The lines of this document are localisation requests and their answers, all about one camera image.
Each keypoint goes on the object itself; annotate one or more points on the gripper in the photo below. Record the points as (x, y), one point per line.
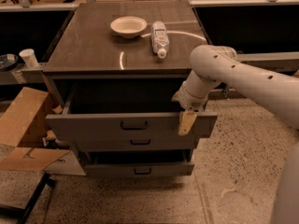
(191, 99)

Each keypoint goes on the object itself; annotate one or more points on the grey top drawer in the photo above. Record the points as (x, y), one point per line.
(111, 113)

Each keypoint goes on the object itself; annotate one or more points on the grey drawer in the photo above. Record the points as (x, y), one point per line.
(111, 113)
(139, 163)
(173, 142)

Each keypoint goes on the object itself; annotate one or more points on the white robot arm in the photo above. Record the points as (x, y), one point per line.
(277, 93)

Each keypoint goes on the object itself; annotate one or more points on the grey bottom drawer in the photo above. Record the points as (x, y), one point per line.
(139, 163)

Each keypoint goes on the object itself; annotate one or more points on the grey drawer cabinet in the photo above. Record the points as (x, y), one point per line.
(91, 54)

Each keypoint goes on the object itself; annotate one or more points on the grey middle drawer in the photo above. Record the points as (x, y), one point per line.
(173, 142)

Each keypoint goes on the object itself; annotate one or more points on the open cardboard box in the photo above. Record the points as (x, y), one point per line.
(25, 135)

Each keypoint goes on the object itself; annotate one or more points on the white plastic bottle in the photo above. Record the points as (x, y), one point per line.
(159, 39)

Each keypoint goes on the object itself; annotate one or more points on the white ceramic bowl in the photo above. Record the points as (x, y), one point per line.
(128, 26)

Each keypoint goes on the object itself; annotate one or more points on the white paper cup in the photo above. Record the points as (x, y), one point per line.
(28, 55)

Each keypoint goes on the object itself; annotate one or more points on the dark round dish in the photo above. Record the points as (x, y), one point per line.
(8, 62)

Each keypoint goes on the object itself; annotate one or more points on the metal shelf rail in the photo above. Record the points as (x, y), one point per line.
(277, 61)

